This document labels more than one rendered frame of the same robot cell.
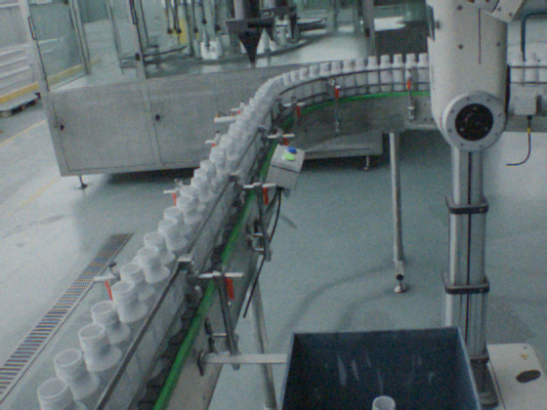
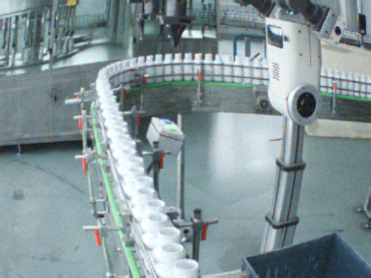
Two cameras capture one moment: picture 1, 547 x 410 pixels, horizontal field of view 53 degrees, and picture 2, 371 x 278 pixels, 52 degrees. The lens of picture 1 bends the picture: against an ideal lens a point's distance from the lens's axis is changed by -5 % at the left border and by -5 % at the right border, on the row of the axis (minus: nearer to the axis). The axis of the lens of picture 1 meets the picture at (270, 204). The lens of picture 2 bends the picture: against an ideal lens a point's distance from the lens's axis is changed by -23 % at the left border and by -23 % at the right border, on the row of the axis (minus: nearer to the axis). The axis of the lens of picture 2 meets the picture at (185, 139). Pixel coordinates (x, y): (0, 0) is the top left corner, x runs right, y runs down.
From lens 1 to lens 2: 52 cm
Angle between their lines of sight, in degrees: 24
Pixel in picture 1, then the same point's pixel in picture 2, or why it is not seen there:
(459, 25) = (299, 41)
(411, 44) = (150, 50)
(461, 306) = (281, 236)
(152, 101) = not seen: outside the picture
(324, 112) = (131, 97)
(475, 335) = not seen: hidden behind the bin
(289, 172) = (175, 140)
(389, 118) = (180, 102)
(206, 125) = (15, 113)
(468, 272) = (288, 212)
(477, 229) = (298, 181)
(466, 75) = (302, 72)
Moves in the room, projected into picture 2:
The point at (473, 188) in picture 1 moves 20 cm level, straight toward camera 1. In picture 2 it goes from (299, 152) to (311, 172)
